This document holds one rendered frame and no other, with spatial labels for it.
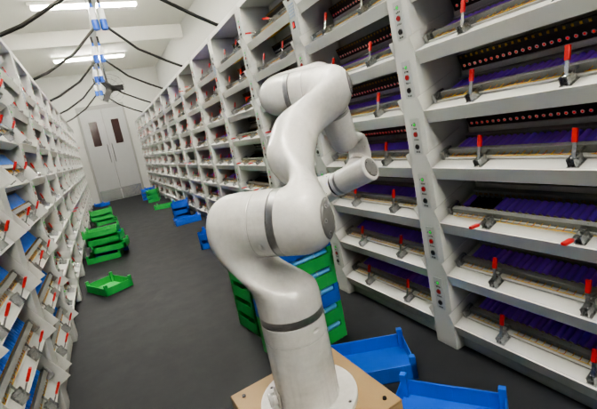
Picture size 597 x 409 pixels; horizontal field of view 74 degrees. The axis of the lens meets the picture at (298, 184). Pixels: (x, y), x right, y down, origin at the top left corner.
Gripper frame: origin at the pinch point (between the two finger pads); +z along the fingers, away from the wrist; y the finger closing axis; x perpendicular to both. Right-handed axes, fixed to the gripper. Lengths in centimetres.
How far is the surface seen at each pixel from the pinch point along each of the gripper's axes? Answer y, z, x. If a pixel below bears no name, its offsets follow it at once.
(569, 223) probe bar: 24, -73, 27
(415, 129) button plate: -16.5, -40.5, 13.5
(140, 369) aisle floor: 58, 88, -20
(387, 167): -14.0, -20.1, 23.3
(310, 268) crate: 20.9, 14.0, 13.7
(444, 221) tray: 11.3, -36.1, 31.1
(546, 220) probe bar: 21, -68, 28
